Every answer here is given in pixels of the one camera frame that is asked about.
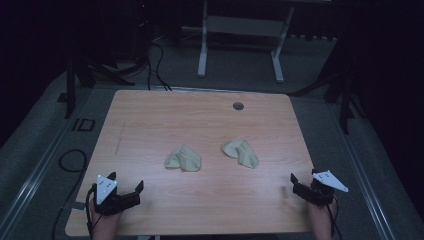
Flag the person's left hand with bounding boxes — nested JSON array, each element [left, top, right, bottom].
[[89, 201, 124, 240]]

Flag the black metal stand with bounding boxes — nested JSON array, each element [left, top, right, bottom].
[[289, 49, 366, 135], [57, 56, 136, 120]]

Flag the black floor cables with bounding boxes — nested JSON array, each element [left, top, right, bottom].
[[145, 41, 173, 92]]

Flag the black looped floor cable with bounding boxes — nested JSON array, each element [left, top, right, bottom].
[[58, 148, 89, 174]]

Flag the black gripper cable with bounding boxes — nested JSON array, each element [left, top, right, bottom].
[[85, 185, 99, 240], [329, 195, 344, 240]]

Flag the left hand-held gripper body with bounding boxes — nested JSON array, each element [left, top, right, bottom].
[[93, 174, 142, 217]]

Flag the white metal table frame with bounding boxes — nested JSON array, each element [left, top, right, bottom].
[[197, 0, 295, 84]]

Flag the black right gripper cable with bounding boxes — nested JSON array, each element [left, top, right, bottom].
[[329, 195, 344, 240]]

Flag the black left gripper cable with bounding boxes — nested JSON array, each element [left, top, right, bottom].
[[85, 185, 99, 240]]

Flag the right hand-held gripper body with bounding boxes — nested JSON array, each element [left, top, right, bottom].
[[292, 170, 350, 207]]

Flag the person's right hand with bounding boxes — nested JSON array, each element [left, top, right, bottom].
[[307, 199, 338, 240]]

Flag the pale green sock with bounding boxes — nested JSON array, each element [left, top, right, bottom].
[[221, 139, 260, 170], [164, 144, 203, 173]]

